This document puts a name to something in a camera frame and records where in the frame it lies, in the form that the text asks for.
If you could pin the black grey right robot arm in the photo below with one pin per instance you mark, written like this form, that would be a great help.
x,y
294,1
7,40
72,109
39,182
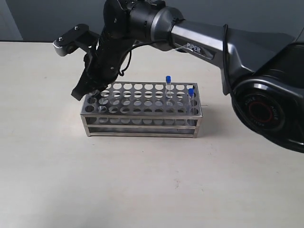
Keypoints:
x,y
262,72

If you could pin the blue-capped test tube three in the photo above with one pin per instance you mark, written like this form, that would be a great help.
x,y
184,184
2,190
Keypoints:
x,y
191,101

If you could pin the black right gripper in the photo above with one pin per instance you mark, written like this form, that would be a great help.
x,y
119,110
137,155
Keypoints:
x,y
102,68

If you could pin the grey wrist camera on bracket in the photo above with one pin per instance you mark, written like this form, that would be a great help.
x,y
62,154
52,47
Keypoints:
x,y
80,36

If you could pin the blue-capped test tube one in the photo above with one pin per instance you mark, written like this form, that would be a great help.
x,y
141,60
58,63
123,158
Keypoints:
x,y
168,91

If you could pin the stainless steel test tube rack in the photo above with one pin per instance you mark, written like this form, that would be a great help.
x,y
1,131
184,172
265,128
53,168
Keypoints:
x,y
139,109

